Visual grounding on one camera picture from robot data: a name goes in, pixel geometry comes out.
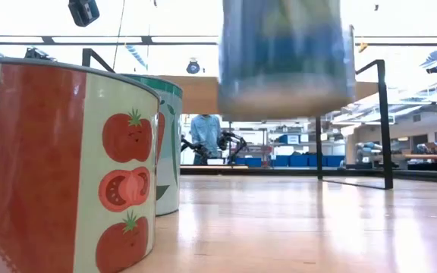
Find vegetable print can teal rim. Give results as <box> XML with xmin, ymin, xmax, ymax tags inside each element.
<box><xmin>121</xmin><ymin>73</ymin><xmax>184</xmax><ymax>217</ymax></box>

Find blue storage bin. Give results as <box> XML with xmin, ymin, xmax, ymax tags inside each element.
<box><xmin>234</xmin><ymin>157</ymin><xmax>263</xmax><ymax>168</ymax></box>
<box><xmin>325</xmin><ymin>154</ymin><xmax>347</xmax><ymax>168</ymax></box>
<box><xmin>308</xmin><ymin>154</ymin><xmax>326</xmax><ymax>168</ymax></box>
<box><xmin>289</xmin><ymin>154</ymin><xmax>310</xmax><ymax>168</ymax></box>
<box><xmin>278</xmin><ymin>133</ymin><xmax>300</xmax><ymax>146</ymax></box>
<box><xmin>270</xmin><ymin>154</ymin><xmax>290</xmax><ymax>168</ymax></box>

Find dark round hanging device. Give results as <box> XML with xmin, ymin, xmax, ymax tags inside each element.
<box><xmin>186</xmin><ymin>57</ymin><xmax>201</xmax><ymax>75</ymax></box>

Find tall blue peas can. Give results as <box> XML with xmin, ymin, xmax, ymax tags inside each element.
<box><xmin>217</xmin><ymin>0</ymin><xmax>357</xmax><ymax>122</ymax></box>

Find black aluminium table frame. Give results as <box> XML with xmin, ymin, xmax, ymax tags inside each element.
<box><xmin>179</xmin><ymin>165</ymin><xmax>437</xmax><ymax>186</ymax></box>

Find black track spotlights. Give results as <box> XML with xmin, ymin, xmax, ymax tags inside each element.
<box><xmin>24</xmin><ymin>47</ymin><xmax>57</xmax><ymax>62</ymax></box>

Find thin hanging cable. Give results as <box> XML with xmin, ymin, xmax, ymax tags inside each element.
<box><xmin>112</xmin><ymin>0</ymin><xmax>127</xmax><ymax>71</ymax></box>

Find tomato print can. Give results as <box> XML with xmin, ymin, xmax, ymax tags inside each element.
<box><xmin>0</xmin><ymin>56</ymin><xmax>162</xmax><ymax>273</ymax></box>

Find wooden shelf black metal frame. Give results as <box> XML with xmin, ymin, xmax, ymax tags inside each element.
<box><xmin>81</xmin><ymin>47</ymin><xmax>394</xmax><ymax>190</ymax></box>

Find person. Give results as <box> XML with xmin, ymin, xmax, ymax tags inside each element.
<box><xmin>190</xmin><ymin>113</ymin><xmax>223</xmax><ymax>166</ymax></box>

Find wooden background table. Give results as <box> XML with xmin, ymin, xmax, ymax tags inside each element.
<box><xmin>404</xmin><ymin>153</ymin><xmax>437</xmax><ymax>171</ymax></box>

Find black horizontal rail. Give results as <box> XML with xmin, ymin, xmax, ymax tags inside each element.
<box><xmin>0</xmin><ymin>34</ymin><xmax>437</xmax><ymax>46</ymax></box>

